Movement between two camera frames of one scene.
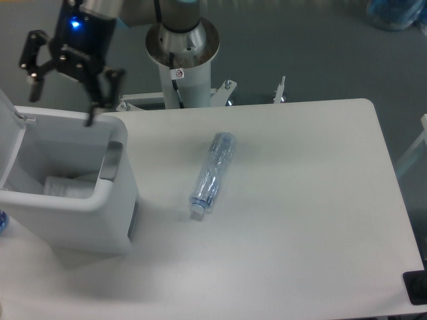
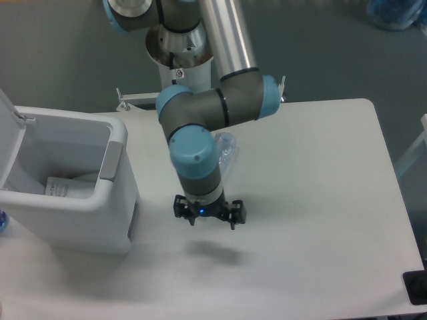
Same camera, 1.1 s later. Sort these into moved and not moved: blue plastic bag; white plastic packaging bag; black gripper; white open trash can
Moved: black gripper
Not moved: white open trash can; blue plastic bag; white plastic packaging bag
